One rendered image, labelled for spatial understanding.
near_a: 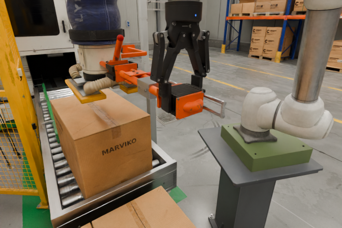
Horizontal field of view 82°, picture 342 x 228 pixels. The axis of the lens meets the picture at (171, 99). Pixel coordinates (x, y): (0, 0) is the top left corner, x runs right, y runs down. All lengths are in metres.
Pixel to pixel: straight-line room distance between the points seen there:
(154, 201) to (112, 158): 0.32
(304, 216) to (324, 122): 1.17
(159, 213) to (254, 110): 0.71
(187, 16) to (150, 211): 0.96
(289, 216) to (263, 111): 1.14
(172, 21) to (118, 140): 0.78
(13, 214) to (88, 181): 1.16
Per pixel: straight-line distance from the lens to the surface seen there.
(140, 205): 1.17
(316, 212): 2.18
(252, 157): 1.06
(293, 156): 1.19
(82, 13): 0.89
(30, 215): 2.14
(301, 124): 1.06
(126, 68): 0.72
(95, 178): 1.14
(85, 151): 1.03
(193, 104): 0.42
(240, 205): 1.38
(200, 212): 1.85
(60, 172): 1.51
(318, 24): 0.90
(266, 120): 1.10
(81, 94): 0.87
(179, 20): 0.41
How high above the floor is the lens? 1.44
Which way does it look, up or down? 22 degrees down
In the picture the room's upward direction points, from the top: straight up
